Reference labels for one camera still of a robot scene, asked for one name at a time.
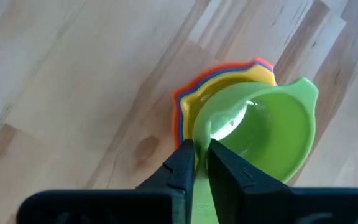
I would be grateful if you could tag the large red measuring cup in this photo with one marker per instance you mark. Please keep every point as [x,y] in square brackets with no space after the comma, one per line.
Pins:
[175,115]

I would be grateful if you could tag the green measuring cup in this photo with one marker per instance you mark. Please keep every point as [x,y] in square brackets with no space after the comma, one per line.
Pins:
[278,133]

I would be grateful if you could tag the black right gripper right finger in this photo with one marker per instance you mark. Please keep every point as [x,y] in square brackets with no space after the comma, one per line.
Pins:
[253,202]

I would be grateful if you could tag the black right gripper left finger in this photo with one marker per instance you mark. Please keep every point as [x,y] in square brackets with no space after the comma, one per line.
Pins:
[166,199]

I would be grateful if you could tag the yellow measuring cup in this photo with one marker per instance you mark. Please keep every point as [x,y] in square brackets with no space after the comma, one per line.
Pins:
[261,76]

